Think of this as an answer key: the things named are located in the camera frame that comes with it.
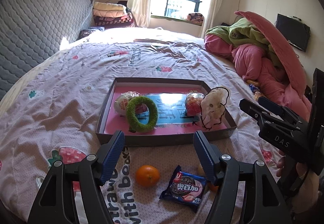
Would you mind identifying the blue oreo cookie packet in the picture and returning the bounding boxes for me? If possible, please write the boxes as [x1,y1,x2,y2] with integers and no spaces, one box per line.
[159,165,207,213]

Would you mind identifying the orange mandarin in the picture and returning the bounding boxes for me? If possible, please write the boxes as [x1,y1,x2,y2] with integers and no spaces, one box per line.
[135,165,160,188]
[208,182,218,193]

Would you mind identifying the green fuzzy ring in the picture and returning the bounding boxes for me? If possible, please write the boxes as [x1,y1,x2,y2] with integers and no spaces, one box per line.
[126,95,159,134]

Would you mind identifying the person right hand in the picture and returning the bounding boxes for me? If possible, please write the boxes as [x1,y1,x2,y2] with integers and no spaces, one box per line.
[276,155,323,216]

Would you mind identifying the snack packets beside quilt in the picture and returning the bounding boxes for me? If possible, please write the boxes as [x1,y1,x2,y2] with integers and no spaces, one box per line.
[246,80,264,101]

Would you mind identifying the pink cushion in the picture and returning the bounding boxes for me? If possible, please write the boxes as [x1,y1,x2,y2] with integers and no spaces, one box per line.
[235,11,306,98]

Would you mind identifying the pink quilt pile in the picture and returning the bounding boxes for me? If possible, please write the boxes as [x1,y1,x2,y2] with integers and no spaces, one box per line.
[205,34,311,121]

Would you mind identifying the clear candy bag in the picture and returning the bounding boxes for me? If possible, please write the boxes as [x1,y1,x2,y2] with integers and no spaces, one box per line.
[185,92,204,116]

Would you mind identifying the green blanket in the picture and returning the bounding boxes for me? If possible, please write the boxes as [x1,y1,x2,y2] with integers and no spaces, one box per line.
[205,18,283,68]

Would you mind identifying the pink blue book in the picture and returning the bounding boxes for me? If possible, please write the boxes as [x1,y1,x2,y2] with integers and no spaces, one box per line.
[103,85,227,136]

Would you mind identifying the dark cardboard box tray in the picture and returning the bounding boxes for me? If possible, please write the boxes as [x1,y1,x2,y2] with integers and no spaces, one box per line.
[96,77,237,147]

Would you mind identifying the folded cloth on windowsill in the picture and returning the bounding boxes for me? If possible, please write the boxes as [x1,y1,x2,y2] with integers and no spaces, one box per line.
[187,13,204,25]

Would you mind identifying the white egg toy package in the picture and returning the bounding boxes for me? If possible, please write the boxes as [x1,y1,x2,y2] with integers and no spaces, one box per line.
[114,91,148,116]

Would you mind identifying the stack of folded blankets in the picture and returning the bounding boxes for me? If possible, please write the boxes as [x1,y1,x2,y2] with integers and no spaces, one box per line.
[93,2,136,29]

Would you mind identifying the dark pillow by headboard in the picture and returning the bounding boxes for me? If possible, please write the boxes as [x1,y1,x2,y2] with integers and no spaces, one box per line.
[77,26,105,40]

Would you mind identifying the grey quilted headboard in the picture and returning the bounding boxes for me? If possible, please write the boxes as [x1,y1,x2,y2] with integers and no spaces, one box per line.
[1,0,94,97]

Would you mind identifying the black wall television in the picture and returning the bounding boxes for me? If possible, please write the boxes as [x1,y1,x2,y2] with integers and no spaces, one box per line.
[275,14,311,52]

